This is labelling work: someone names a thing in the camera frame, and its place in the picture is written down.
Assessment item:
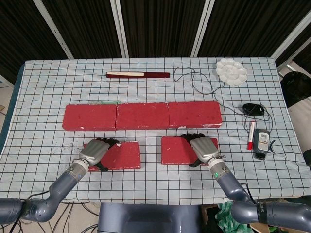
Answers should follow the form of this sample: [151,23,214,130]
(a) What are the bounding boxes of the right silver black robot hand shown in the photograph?
[181,133,221,168]

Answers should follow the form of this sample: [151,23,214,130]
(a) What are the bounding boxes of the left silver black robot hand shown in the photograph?
[79,137,121,172]

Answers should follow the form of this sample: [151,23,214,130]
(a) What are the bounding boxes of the red brick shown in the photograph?
[115,102,170,131]
[83,141,141,172]
[161,136,219,166]
[62,104,118,132]
[168,101,223,129]

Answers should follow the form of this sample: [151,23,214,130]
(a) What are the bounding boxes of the red white marker pen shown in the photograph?
[247,120,255,151]

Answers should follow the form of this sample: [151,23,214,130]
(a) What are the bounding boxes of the black computer mouse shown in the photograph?
[242,103,265,117]

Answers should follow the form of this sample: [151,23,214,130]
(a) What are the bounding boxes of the checkered light blue tablecloth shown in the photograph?
[0,57,308,203]

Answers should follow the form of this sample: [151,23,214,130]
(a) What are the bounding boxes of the green plastic bag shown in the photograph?
[217,201,248,233]

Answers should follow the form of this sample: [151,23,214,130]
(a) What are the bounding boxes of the white flower paint palette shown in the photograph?
[216,58,247,87]

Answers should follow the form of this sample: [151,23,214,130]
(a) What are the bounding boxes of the blue-grey robot torso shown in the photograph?
[97,202,202,233]

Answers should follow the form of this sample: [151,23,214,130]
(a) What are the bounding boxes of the cardboard box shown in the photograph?
[247,222,277,233]

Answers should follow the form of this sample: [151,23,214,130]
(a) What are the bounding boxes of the beige trash bin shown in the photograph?
[288,96,311,168]

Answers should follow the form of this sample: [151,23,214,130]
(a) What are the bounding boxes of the black bin bag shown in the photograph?
[279,71,311,109]

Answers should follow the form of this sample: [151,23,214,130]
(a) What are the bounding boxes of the thin black mouse cable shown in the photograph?
[173,66,274,131]

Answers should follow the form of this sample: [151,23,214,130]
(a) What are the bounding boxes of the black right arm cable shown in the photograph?
[242,183,258,205]

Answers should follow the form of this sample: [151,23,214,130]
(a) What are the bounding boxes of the tangled black floor cables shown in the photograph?
[0,201,100,233]

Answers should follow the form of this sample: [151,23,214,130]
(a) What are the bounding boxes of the white partition frame post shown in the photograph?
[190,0,217,58]
[271,14,311,59]
[33,0,75,59]
[109,0,129,58]

